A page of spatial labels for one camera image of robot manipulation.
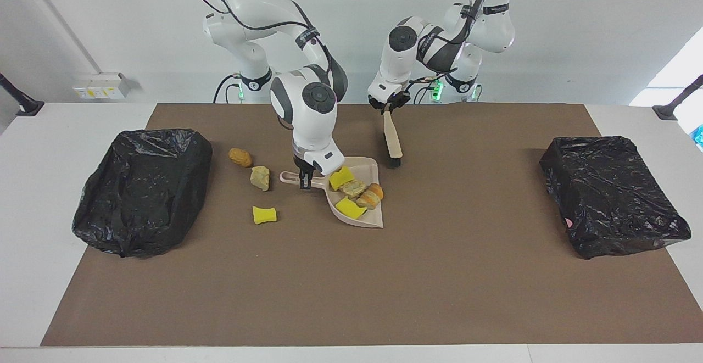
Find beige brush with black bristles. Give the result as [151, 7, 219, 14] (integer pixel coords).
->
[382, 108, 403, 168]

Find pale beige bread chunk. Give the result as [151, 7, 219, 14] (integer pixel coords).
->
[339, 180, 367, 199]
[250, 166, 271, 192]

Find yellow and green sponge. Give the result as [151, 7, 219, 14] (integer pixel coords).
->
[335, 197, 367, 220]

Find orange striped bread toy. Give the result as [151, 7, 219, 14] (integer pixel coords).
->
[357, 183, 384, 210]

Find beige plastic dustpan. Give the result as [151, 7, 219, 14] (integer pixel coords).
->
[280, 157, 385, 229]

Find black bag lined bin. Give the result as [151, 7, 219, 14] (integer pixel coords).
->
[72, 128, 213, 258]
[539, 136, 692, 260]

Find small yellow sponge piece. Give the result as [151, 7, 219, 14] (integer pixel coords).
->
[252, 205, 278, 225]

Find brown nugget toy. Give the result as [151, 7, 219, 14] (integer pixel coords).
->
[228, 148, 254, 168]

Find brown table mat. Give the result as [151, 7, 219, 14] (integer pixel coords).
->
[40, 103, 703, 347]

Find black clamp stand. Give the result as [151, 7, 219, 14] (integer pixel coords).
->
[652, 75, 703, 121]
[0, 73, 44, 117]

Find black left base cable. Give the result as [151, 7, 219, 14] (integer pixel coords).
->
[412, 76, 443, 104]

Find black base cable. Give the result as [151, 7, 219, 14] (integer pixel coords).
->
[412, 76, 443, 104]
[213, 75, 242, 104]

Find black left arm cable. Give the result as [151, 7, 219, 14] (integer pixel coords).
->
[405, 0, 490, 92]

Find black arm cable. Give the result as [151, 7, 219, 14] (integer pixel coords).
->
[405, 0, 490, 92]
[188, 0, 333, 64]

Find black right base cable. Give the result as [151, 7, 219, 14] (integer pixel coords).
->
[213, 75, 242, 104]

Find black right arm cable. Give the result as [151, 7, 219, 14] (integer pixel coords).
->
[188, 0, 333, 64]

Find white wall socket box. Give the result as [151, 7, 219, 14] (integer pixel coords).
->
[72, 73, 131, 100]

